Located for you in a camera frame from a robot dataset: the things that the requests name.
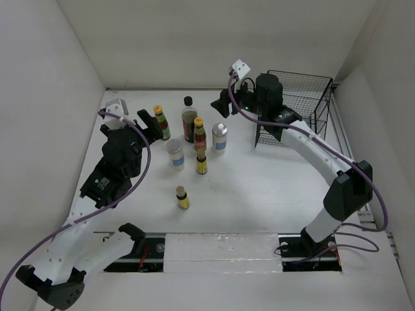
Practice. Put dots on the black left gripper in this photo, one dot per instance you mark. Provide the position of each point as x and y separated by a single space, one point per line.
153 132

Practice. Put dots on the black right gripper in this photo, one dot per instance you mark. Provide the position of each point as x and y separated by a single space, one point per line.
222 104

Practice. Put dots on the green label chili sauce bottle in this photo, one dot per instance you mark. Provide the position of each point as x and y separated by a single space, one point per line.
162 122

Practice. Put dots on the white spice jar blue label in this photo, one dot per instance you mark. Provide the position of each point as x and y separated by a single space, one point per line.
176 154

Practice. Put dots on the white spice jar silver lid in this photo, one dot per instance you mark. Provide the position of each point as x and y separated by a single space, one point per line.
219 138

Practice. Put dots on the tall dark soy sauce bottle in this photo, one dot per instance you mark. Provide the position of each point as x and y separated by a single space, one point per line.
189 114

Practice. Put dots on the red label sauce bottle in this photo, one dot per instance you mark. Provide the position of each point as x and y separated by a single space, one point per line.
199 134

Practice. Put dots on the small yellow label bottle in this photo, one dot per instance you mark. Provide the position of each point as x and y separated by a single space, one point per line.
201 161

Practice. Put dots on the small yellow bottle front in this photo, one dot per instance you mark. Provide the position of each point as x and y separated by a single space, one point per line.
183 200

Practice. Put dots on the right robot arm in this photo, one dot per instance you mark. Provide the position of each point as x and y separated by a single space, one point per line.
350 183

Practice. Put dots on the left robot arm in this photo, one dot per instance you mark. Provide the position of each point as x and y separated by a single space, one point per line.
60 275

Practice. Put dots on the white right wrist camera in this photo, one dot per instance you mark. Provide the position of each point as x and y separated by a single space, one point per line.
239 70

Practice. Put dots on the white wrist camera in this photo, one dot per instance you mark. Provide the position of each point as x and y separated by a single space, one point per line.
239 70
119 108

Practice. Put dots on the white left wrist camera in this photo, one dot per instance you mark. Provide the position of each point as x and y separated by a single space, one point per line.
119 108

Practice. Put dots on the black wire basket rack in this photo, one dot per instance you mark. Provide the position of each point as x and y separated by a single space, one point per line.
309 96

